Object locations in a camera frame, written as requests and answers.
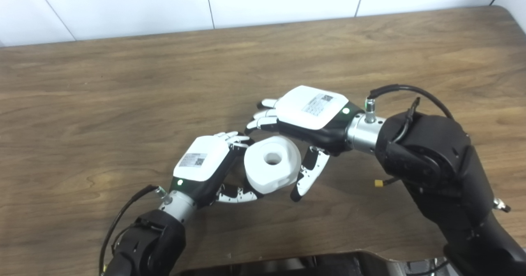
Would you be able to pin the small yellow connector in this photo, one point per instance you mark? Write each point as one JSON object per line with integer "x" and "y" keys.
{"x": 379, "y": 183}

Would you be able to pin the dark robot torso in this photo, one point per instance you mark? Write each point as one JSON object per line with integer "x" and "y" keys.
{"x": 328, "y": 265}

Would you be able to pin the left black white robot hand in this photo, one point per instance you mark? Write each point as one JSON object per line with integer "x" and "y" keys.
{"x": 201, "y": 161}

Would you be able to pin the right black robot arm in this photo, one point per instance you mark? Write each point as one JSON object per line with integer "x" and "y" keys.
{"x": 444, "y": 165}

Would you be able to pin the round white piece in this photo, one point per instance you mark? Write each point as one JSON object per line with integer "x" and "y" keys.
{"x": 263, "y": 173}

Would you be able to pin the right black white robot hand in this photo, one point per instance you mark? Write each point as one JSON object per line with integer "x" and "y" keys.
{"x": 300, "y": 111}

